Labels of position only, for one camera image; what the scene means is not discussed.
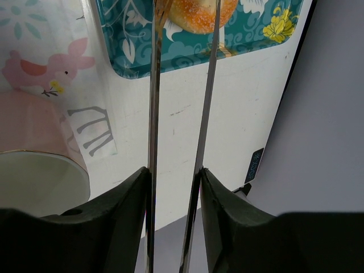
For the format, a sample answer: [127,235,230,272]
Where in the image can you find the animal print placemat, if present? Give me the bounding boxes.
[1,1,117,161]

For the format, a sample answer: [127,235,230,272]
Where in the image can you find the sugared donut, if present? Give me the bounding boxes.
[168,0,238,34]

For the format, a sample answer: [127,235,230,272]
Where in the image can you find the black table corner label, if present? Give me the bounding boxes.
[244,148,264,184]

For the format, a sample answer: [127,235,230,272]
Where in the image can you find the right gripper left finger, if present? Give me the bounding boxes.
[145,1,171,273]

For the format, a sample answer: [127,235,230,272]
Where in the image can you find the teal floral tray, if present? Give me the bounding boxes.
[96,1,303,80]

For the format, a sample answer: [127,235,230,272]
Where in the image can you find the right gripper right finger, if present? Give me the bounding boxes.
[179,1,221,273]

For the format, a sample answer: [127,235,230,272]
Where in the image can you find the pink mug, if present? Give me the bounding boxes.
[1,91,90,217]

